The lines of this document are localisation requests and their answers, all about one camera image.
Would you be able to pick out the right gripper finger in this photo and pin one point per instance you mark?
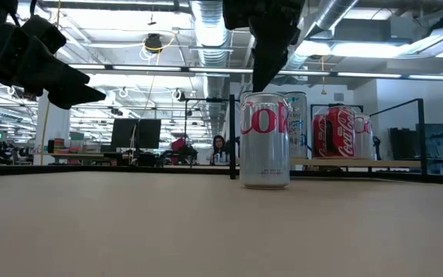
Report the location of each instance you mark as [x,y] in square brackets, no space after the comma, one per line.
[269,54]

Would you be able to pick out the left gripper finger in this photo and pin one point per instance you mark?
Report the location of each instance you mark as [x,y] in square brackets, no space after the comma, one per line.
[52,73]
[75,96]

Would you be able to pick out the white Celsius Arctic Vibe can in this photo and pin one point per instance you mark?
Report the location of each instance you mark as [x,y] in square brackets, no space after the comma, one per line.
[299,127]

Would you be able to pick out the red Coca-Cola can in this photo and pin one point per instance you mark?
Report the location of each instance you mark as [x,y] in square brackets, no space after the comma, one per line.
[340,132]
[318,134]

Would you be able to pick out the silver Diet Coke can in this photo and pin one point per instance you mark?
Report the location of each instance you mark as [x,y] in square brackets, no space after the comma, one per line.
[364,138]
[264,154]

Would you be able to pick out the white pillar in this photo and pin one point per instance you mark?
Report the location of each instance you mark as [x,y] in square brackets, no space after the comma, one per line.
[58,131]

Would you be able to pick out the ceiling light strip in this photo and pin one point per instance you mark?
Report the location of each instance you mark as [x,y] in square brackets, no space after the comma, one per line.
[221,69]

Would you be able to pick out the colourful stacked items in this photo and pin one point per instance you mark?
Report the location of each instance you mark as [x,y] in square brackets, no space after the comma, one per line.
[58,145]

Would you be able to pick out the wooden background table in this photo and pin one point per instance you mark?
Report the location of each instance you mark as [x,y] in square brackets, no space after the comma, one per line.
[75,155]

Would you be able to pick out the black double monitor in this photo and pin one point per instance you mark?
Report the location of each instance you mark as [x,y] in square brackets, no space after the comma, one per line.
[136,132]

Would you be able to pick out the black ceiling-hung device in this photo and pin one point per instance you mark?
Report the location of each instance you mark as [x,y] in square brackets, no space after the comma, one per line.
[153,42]

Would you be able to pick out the person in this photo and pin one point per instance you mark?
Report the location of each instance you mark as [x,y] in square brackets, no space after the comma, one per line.
[218,150]

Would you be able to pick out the red chair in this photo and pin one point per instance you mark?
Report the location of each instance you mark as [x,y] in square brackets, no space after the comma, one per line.
[178,148]

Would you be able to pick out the black panel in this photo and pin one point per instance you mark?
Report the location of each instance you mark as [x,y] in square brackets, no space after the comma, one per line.
[402,144]

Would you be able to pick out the silver ribbed ceiling duct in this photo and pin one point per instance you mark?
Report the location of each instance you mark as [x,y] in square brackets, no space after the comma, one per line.
[210,38]
[325,19]

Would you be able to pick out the thin black frame stand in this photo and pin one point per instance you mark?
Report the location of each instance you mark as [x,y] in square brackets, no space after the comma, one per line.
[206,100]

